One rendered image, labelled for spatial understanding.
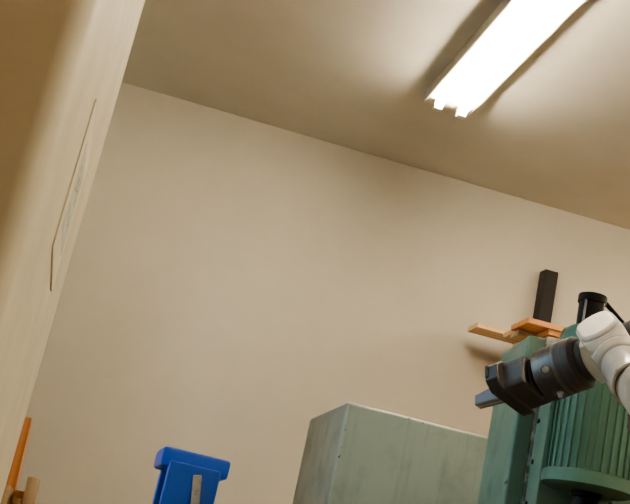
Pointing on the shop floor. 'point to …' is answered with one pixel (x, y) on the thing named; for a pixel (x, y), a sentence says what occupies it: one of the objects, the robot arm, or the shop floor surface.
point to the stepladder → (188, 477)
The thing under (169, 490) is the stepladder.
